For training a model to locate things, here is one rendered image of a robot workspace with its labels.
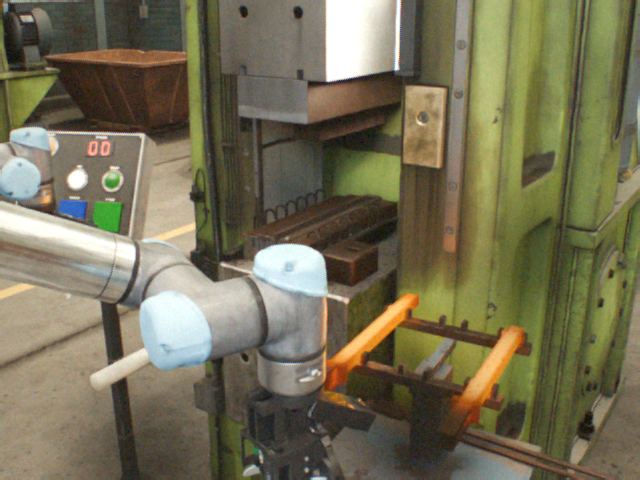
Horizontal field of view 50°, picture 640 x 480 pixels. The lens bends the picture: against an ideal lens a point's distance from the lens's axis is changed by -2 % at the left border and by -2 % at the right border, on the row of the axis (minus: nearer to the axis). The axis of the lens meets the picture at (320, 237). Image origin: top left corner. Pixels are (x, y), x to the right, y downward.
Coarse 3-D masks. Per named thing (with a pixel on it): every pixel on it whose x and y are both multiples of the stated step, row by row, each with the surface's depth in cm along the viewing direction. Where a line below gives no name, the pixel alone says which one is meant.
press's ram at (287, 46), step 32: (224, 0) 155; (256, 0) 150; (288, 0) 145; (320, 0) 141; (352, 0) 148; (384, 0) 158; (224, 32) 158; (256, 32) 153; (288, 32) 148; (320, 32) 143; (352, 32) 150; (384, 32) 161; (224, 64) 160; (256, 64) 155; (288, 64) 150; (320, 64) 145; (352, 64) 152; (384, 64) 164
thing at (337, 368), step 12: (408, 300) 147; (384, 312) 142; (396, 312) 142; (372, 324) 137; (384, 324) 137; (396, 324) 141; (360, 336) 132; (372, 336) 132; (384, 336) 136; (348, 348) 128; (360, 348) 128; (372, 348) 132; (336, 360) 123; (348, 360) 123; (336, 372) 121; (324, 384) 119; (336, 384) 121
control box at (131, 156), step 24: (72, 144) 182; (120, 144) 179; (144, 144) 179; (72, 168) 180; (96, 168) 179; (120, 168) 178; (144, 168) 180; (72, 192) 179; (96, 192) 178; (120, 192) 177; (144, 192) 181; (144, 216) 182
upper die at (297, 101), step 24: (384, 72) 174; (240, 96) 160; (264, 96) 156; (288, 96) 152; (312, 96) 151; (336, 96) 159; (360, 96) 167; (384, 96) 176; (288, 120) 154; (312, 120) 153
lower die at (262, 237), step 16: (304, 208) 192; (320, 208) 188; (352, 208) 185; (384, 208) 188; (272, 224) 179; (288, 224) 176; (320, 224) 173; (336, 224) 175; (352, 224) 175; (256, 240) 170; (272, 240) 167; (288, 240) 164; (304, 240) 164; (320, 240) 165; (336, 240) 171; (368, 240) 184
